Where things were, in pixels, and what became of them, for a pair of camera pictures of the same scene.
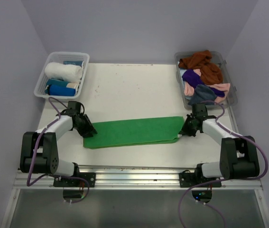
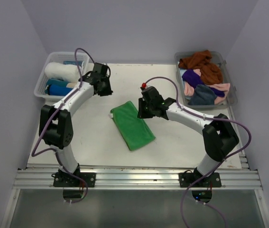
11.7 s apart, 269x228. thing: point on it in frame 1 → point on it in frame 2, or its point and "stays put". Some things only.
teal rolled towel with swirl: (75, 62) stays put
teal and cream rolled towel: (60, 83) stays put
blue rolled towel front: (56, 90) stays put
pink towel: (223, 88) stays put
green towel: (133, 132) → (134, 130)
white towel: (69, 73) stays put
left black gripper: (86, 132) → (108, 91)
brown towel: (210, 73) stays put
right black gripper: (184, 130) → (142, 114)
